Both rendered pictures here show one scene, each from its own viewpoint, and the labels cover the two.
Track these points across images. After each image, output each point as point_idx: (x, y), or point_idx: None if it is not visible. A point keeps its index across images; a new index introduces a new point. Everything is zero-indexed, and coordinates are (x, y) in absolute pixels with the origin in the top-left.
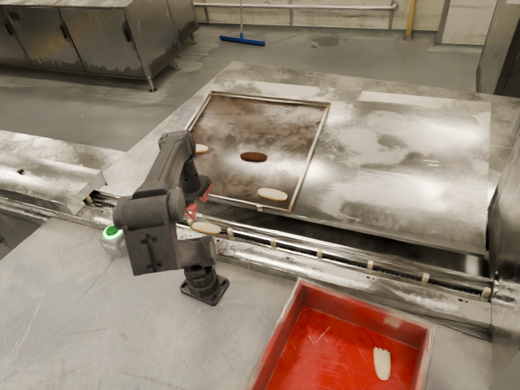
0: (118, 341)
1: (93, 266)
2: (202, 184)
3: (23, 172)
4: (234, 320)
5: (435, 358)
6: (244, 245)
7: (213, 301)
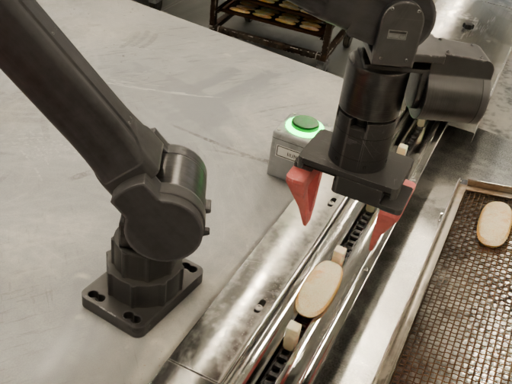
0: (72, 169)
1: (254, 140)
2: (363, 175)
3: (468, 30)
4: (22, 337)
5: None
6: (228, 359)
7: (87, 293)
